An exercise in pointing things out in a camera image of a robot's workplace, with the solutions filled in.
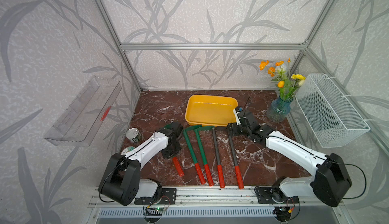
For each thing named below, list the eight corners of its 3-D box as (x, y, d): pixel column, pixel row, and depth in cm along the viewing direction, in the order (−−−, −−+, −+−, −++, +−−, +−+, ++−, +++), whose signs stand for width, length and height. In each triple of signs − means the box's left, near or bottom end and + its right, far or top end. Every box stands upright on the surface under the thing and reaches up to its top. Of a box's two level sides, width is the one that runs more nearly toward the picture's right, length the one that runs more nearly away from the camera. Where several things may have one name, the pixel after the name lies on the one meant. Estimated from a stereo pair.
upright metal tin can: (127, 143, 94) (123, 138, 89) (131, 132, 99) (127, 127, 94) (139, 143, 94) (136, 138, 89) (142, 132, 99) (139, 127, 94)
